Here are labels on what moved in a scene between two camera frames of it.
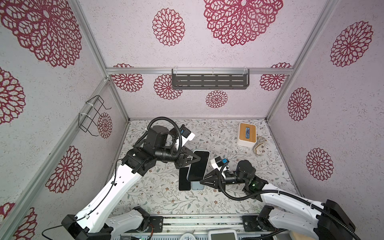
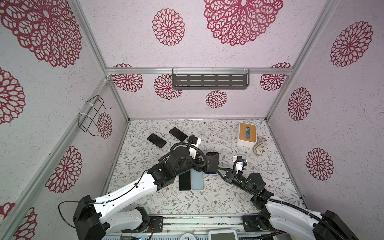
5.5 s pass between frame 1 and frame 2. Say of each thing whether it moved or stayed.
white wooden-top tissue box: stayed
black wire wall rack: stayed
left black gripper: moved
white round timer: stayed
